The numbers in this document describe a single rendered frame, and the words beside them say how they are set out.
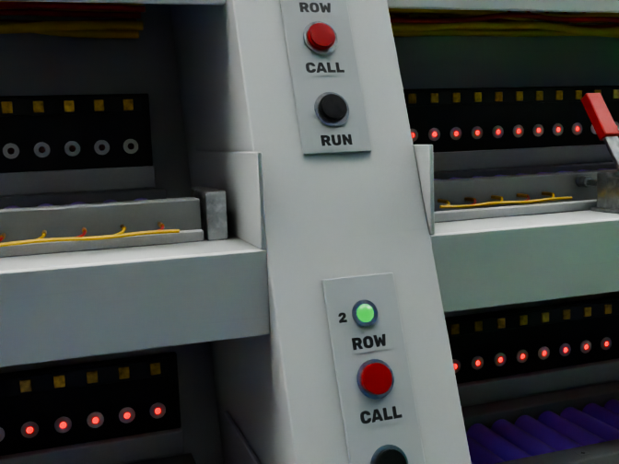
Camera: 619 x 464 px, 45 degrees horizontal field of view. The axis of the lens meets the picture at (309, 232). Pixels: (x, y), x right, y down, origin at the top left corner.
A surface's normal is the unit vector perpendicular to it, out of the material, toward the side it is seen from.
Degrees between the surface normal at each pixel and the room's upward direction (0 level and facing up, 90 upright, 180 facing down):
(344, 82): 90
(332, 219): 90
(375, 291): 90
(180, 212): 110
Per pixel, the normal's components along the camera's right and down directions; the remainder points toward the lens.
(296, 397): 0.29, -0.24
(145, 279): 0.32, 0.11
